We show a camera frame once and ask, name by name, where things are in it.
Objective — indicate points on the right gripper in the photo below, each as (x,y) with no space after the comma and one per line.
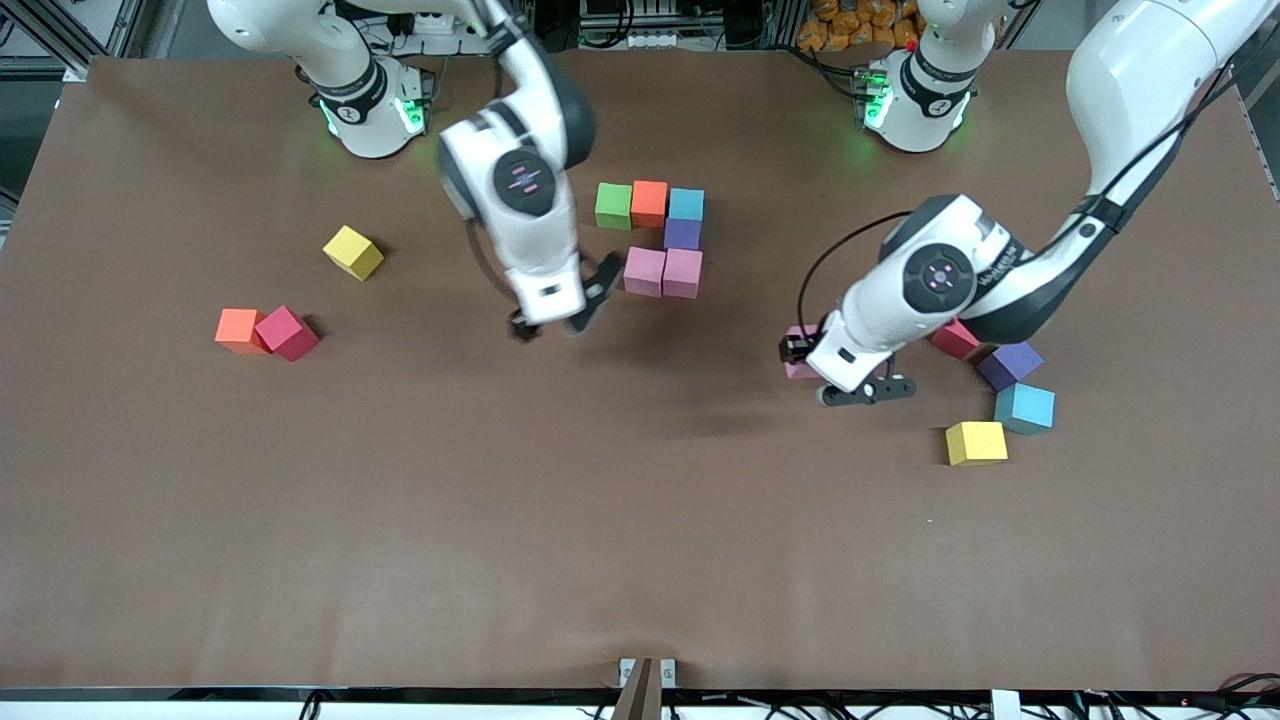
(603,283)

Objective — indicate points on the turquoise foam cube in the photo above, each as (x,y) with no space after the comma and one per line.
(686,204)
(1025,408)

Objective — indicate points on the silver metal bracket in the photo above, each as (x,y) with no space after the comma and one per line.
(627,673)

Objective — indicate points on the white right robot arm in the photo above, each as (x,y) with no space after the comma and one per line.
(525,180)

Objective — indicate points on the equipment rack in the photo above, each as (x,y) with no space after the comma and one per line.
(630,20)

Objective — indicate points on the small white box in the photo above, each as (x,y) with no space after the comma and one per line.
(1005,705)

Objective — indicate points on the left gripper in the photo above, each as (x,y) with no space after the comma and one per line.
(797,348)

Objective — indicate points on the pink foam cube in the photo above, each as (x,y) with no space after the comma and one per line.
(798,371)
(645,272)
(683,274)

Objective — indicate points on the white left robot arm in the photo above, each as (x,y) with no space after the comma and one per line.
(940,280)

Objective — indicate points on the green foam cube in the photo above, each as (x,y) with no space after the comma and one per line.
(613,206)

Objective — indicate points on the pile of orange objects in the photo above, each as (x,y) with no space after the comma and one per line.
(845,25)

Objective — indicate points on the red foam cube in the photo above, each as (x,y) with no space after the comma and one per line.
(287,332)
(955,340)

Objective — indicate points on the brown pole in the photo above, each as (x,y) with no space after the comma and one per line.
(642,700)

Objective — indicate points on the yellow foam cube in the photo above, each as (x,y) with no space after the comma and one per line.
(353,252)
(977,443)

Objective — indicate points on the orange foam cube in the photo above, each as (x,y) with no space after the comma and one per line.
(237,328)
(649,203)

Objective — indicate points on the purple foam cube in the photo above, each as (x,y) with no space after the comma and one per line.
(682,234)
(1012,366)

